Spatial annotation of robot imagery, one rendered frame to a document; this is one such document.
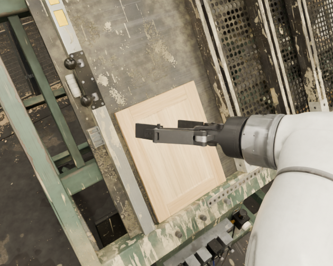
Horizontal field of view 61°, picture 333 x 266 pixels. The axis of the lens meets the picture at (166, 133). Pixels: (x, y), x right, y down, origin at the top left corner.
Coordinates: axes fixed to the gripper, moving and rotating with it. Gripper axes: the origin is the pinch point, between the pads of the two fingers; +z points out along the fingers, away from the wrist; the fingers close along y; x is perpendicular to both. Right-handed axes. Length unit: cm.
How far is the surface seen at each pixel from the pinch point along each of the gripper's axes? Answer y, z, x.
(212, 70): -60, 26, -18
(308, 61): -116, 3, -27
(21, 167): -53, 214, 58
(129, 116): -25.3, 40.2, 1.0
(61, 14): -3, 49, -33
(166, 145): -40, 34, 13
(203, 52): -57, 29, -26
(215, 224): -63, 23, 51
